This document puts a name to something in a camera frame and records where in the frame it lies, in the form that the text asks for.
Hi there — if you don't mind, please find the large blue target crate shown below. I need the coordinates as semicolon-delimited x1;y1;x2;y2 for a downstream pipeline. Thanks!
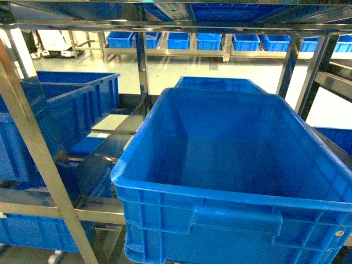
111;88;351;263

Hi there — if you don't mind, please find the blue crate behind target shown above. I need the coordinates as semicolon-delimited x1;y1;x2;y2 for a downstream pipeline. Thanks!
175;76;266;94

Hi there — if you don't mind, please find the blue crate left rear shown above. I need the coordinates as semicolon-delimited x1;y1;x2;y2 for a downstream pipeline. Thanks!
37;70;120;142

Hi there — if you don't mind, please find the steel flow rack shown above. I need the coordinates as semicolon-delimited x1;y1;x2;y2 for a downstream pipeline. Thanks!
1;1;351;263

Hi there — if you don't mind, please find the blue crate left front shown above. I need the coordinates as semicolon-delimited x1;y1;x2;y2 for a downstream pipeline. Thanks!
1;100;83;182

